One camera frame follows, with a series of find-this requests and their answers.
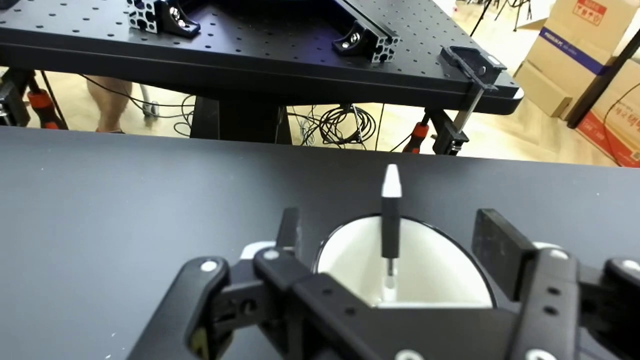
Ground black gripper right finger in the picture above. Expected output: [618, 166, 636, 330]
[472, 206, 640, 360]

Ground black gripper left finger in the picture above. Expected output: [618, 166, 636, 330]
[124, 206, 386, 360]

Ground black and white pen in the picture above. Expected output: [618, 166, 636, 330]
[378, 162, 405, 289]

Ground yellow enamel cup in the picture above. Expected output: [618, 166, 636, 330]
[238, 214, 500, 310]

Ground cardboard box red print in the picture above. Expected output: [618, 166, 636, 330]
[574, 57, 640, 170]

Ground red black bar clamp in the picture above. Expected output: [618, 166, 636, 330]
[0, 66, 70, 131]
[402, 105, 472, 160]

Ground black diagonal bar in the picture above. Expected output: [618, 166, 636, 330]
[563, 28, 640, 129]

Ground skin coloured leg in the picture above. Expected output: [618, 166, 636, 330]
[83, 73, 130, 134]

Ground cardboard box blue stripe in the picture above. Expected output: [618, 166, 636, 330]
[511, 0, 640, 122]

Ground black table clamp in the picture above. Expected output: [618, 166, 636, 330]
[438, 41, 509, 135]

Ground black perforated breadboard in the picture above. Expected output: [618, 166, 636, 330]
[0, 0, 526, 115]

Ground black breadboard stand frame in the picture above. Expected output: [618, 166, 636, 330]
[187, 92, 291, 145]

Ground loose floor cables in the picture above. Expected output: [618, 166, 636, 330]
[77, 72, 200, 140]

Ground tangled cable bundle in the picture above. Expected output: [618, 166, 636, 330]
[287, 101, 384, 149]

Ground black corner bracket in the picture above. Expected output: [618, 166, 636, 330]
[124, 0, 201, 40]

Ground black aluminium rail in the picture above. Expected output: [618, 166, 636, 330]
[328, 0, 402, 66]

